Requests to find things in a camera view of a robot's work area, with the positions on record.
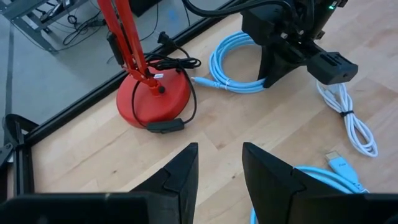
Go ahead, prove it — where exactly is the grey workshop desk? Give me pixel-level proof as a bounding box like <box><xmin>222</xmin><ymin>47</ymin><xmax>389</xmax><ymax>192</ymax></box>
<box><xmin>0</xmin><ymin>0</ymin><xmax>91</xmax><ymax>53</ymax></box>

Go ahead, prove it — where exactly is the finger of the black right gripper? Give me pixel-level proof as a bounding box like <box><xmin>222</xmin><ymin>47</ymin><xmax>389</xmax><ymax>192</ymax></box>
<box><xmin>257</xmin><ymin>45</ymin><xmax>275</xmax><ymax>89</ymax></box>
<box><xmin>264</xmin><ymin>51</ymin><xmax>309</xmax><ymax>89</ymax></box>

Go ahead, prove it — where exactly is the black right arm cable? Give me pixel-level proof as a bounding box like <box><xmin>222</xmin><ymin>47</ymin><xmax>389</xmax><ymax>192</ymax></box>
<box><xmin>181</xmin><ymin>0</ymin><xmax>299</xmax><ymax>19</ymax></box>

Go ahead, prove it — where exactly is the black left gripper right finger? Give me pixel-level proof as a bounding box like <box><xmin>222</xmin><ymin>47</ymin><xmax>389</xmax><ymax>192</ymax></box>
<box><xmin>241</xmin><ymin>141</ymin><xmax>398</xmax><ymax>224</ymax></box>

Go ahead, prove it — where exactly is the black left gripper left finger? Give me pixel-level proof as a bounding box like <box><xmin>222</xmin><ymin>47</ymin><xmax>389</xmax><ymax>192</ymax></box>
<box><xmin>0</xmin><ymin>142</ymin><xmax>200</xmax><ymax>224</ymax></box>

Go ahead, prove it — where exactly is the pale blue cable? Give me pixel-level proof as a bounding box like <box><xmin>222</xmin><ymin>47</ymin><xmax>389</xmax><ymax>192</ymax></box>
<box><xmin>190</xmin><ymin>30</ymin><xmax>269</xmax><ymax>95</ymax></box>

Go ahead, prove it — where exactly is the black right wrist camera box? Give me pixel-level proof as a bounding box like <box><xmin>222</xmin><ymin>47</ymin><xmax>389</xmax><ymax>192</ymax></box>
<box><xmin>306</xmin><ymin>52</ymin><xmax>359</xmax><ymax>86</ymax></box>

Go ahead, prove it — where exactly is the red desk lamp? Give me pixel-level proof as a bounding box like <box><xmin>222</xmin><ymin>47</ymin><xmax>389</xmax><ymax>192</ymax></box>
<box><xmin>97</xmin><ymin>0</ymin><xmax>192</xmax><ymax>129</ymax></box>

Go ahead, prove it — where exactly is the black lamp power cord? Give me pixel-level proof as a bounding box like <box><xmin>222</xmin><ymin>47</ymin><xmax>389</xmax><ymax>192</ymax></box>
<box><xmin>130</xmin><ymin>30</ymin><xmax>203</xmax><ymax>134</ymax></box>

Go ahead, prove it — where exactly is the thin cream USB cable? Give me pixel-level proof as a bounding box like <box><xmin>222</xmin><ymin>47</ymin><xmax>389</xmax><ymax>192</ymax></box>
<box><xmin>316</xmin><ymin>80</ymin><xmax>379</xmax><ymax>158</ymax></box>

